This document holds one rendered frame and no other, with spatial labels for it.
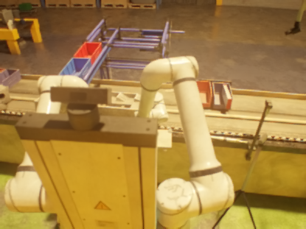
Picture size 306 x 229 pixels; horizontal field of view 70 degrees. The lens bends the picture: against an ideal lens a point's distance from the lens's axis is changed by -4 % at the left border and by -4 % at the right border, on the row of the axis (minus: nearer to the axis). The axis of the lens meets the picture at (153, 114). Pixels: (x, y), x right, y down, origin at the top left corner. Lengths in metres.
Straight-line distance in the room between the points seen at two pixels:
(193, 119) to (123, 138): 0.57
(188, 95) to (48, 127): 0.68
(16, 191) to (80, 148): 0.61
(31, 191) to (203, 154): 0.76
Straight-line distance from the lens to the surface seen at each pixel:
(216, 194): 1.03
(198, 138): 1.04
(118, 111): 1.97
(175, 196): 0.97
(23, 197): 1.13
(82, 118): 0.51
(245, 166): 2.31
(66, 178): 0.71
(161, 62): 1.10
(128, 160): 0.58
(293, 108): 2.80
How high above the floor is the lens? 2.12
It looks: 37 degrees down
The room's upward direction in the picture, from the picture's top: straight up
